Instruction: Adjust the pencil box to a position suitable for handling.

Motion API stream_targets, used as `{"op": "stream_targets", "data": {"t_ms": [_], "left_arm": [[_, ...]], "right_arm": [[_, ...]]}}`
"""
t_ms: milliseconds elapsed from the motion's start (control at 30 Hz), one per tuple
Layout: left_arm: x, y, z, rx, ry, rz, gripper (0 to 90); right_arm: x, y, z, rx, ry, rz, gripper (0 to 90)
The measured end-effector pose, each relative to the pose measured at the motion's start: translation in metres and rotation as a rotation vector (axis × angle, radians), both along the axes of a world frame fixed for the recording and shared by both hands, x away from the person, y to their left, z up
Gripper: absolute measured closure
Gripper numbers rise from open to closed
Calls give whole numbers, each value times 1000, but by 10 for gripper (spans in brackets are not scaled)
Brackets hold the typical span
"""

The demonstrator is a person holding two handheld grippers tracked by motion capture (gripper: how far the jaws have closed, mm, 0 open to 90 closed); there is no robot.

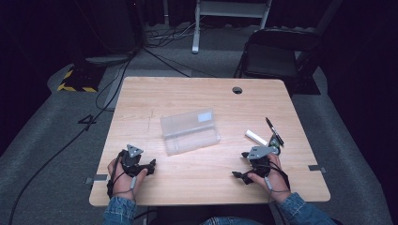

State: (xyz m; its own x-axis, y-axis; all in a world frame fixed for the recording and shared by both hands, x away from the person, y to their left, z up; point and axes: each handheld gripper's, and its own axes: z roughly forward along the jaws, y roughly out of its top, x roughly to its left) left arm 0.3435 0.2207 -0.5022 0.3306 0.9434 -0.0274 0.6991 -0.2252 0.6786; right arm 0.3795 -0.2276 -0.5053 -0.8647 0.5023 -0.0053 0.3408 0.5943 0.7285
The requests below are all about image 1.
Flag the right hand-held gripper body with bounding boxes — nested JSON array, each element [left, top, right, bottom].
[[247, 145, 277, 176]]

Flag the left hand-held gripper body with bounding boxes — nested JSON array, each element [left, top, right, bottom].
[[120, 143, 148, 177]]

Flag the black pen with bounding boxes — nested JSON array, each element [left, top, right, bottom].
[[265, 116, 285, 147]]

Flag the clear plastic pencil case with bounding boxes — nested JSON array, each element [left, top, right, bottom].
[[160, 108, 222, 157]]

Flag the person's left hand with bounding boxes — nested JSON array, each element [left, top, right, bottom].
[[107, 157, 148, 202]]

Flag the person's right hand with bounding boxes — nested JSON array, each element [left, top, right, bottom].
[[247, 153, 292, 204]]

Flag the white eraser stick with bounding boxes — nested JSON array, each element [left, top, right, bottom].
[[244, 128, 269, 147]]

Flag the person's legs in jeans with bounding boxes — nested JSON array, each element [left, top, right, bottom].
[[201, 216, 264, 225]]

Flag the black yellow striped base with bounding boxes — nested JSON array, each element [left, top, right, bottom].
[[56, 65, 106, 94]]

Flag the black folding chair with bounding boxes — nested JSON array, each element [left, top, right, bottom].
[[234, 27, 323, 95]]

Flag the black equipment stand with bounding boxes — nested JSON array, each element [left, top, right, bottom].
[[73, 0, 146, 67]]

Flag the gray left gripper cable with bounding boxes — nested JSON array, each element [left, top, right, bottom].
[[113, 176, 139, 202]]

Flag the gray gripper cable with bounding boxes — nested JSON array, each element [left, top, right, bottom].
[[263, 175, 290, 204], [113, 176, 139, 202]]

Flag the gray right gripper cable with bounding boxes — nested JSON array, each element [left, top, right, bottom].
[[263, 175, 290, 204]]

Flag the long black floor cable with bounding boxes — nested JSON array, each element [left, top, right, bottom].
[[8, 55, 135, 225]]

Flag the bundle of floor cables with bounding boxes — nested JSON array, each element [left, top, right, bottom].
[[145, 20, 201, 50]]

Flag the white metal stand frame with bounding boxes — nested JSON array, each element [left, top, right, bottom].
[[191, 0, 273, 54]]

